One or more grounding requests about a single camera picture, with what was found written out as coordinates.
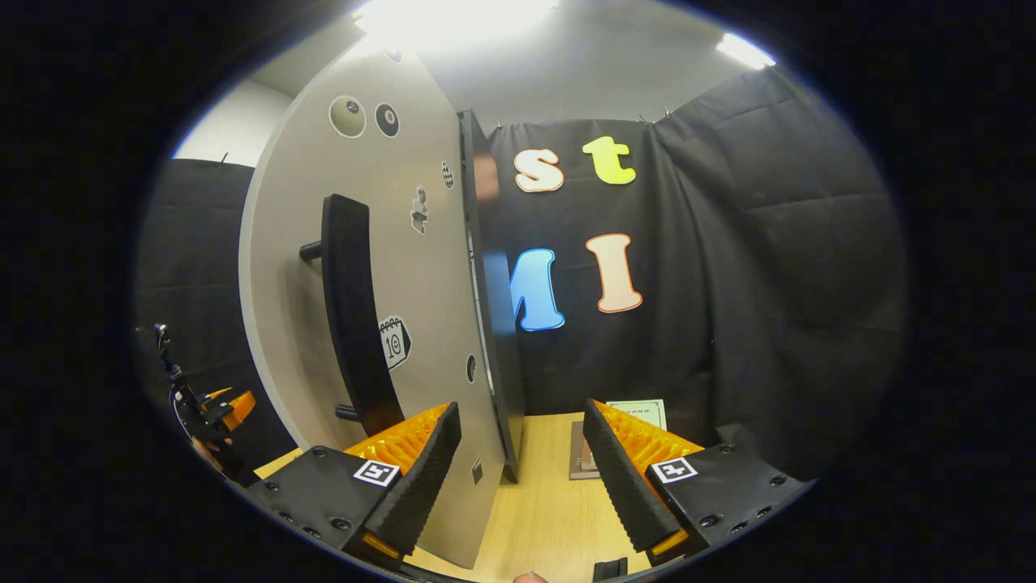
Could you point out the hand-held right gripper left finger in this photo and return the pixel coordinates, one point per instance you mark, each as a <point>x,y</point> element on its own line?
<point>421,486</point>

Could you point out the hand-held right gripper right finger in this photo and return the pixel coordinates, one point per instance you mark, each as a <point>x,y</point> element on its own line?
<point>619,486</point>

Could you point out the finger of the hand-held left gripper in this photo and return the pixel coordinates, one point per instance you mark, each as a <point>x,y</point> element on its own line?
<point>239,405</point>

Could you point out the beige cabinet door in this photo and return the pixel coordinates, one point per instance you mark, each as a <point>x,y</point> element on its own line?
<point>299,202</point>

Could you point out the brown book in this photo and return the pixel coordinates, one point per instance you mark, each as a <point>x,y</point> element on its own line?
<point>581,453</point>

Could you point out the green book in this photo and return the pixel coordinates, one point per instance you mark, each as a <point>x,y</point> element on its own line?
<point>647,409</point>

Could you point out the black backdrop cloth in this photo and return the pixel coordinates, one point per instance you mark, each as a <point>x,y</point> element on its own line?
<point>769,283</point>

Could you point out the large ceiling light panel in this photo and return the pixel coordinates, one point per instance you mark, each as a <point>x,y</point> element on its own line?
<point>453,20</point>

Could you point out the small ceiling light panel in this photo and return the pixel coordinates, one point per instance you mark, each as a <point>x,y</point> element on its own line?
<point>745,51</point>

